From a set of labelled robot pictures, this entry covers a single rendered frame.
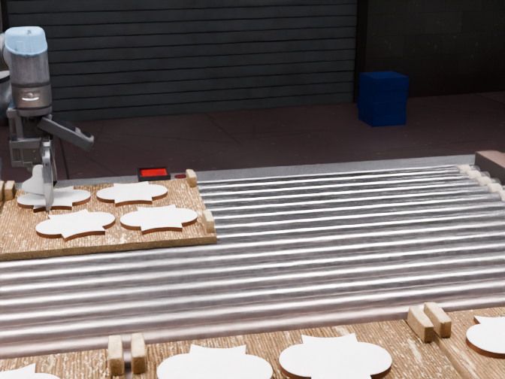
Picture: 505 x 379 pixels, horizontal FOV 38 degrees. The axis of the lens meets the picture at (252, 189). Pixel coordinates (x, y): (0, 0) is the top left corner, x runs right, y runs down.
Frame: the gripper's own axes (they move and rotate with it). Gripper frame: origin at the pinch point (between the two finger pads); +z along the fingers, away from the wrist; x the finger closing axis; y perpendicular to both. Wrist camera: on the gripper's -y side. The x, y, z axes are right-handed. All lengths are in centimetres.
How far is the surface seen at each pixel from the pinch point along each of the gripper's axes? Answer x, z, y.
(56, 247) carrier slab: 24.8, 0.5, -1.7
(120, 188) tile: -2.7, -0.4, -13.9
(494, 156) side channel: -8, 0, -105
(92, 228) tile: 19.6, -0.4, -8.0
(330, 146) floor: -349, 96, -171
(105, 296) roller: 41.5, 2.9, -10.0
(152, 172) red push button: -18.0, 1.4, -21.9
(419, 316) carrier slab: 66, -2, -53
